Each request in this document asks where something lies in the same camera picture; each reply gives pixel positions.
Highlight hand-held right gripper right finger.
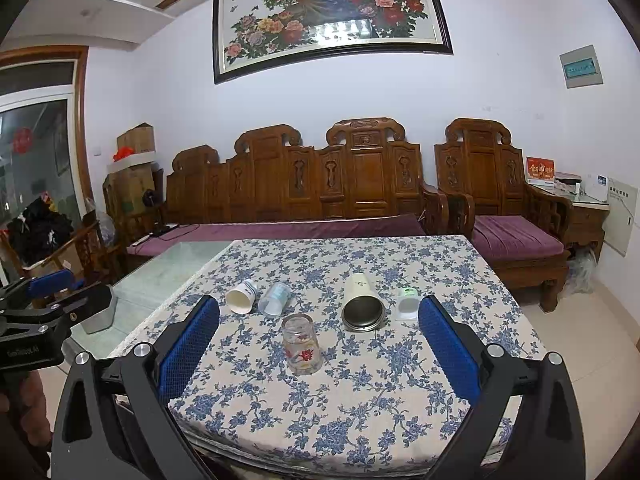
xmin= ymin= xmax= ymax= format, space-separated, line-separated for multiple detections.
xmin=417 ymin=295 xmax=587 ymax=480

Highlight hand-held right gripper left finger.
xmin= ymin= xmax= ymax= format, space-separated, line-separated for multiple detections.
xmin=50 ymin=295 xmax=221 ymax=480

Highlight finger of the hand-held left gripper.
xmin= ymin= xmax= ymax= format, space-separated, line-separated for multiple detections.
xmin=0 ymin=268 xmax=76 ymax=311
xmin=30 ymin=285 xmax=114 ymax=329

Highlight white paper cup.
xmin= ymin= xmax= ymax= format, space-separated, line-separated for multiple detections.
xmin=225 ymin=280 xmax=258 ymax=316

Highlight clear plastic cup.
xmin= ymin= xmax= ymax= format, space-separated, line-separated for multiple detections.
xmin=257 ymin=281 xmax=292 ymax=317

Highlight cream steel tumbler cup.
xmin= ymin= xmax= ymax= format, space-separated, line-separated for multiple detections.
xmin=341 ymin=272 xmax=387 ymax=333

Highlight glass cup with red flower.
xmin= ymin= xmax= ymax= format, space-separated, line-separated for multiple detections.
xmin=281 ymin=313 xmax=323 ymax=376

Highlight grey metal container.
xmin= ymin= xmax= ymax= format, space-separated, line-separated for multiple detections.
xmin=80 ymin=287 xmax=119 ymax=335

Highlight wooden chair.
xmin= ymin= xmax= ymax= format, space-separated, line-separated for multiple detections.
xmin=0 ymin=210 xmax=108 ymax=281

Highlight pile of dark clothes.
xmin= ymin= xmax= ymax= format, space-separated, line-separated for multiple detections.
xmin=7 ymin=195 xmax=76 ymax=266

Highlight small white green container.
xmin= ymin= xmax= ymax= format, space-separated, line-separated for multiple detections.
xmin=395 ymin=287 xmax=420 ymax=322

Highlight glass coffee table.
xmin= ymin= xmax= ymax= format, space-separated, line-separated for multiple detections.
xmin=65 ymin=240 xmax=236 ymax=361

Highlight white power strip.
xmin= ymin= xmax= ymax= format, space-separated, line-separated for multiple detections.
xmin=131 ymin=225 xmax=178 ymax=247

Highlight blue floral tablecloth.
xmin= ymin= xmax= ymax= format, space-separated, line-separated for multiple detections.
xmin=107 ymin=235 xmax=543 ymax=476

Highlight large cardboard box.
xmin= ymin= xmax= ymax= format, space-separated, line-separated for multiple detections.
xmin=105 ymin=162 xmax=161 ymax=216

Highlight wooden framed glass door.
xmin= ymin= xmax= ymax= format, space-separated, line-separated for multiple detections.
xmin=0 ymin=45 xmax=96 ymax=271

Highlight square purple seat cushion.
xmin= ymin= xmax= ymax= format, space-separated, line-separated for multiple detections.
xmin=472 ymin=215 xmax=565 ymax=261

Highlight long purple seat cushion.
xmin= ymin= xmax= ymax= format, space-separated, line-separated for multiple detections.
xmin=126 ymin=213 xmax=426 ymax=256

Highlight clear plastic bag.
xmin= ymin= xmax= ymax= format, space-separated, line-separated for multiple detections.
xmin=565 ymin=247 xmax=598 ymax=295

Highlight small cardboard box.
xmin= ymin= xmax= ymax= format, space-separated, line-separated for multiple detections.
xmin=116 ymin=122 xmax=156 ymax=158

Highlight carved wooden armchair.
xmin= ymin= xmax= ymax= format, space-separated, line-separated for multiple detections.
xmin=434 ymin=117 xmax=573 ymax=312

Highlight wooden side table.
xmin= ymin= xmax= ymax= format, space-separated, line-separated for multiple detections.
xmin=530 ymin=182 xmax=611 ymax=261

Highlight carved wooden sofa bench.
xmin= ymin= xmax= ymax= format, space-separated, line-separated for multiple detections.
xmin=122 ymin=117 xmax=451 ymax=271

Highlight red desk calendar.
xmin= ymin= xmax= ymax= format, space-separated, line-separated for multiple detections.
xmin=525 ymin=156 xmax=557 ymax=188

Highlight white box on side table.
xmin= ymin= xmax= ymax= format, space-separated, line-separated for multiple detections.
xmin=585 ymin=174 xmax=610 ymax=203

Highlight framed peacock flower painting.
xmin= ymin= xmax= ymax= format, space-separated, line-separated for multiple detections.
xmin=212 ymin=0 xmax=454 ymax=85

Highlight white wall panel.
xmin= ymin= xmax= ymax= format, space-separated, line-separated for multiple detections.
xmin=602 ymin=177 xmax=632 ymax=257

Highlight grey wall electrical box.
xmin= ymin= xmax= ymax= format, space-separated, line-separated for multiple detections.
xmin=559 ymin=44 xmax=604 ymax=90

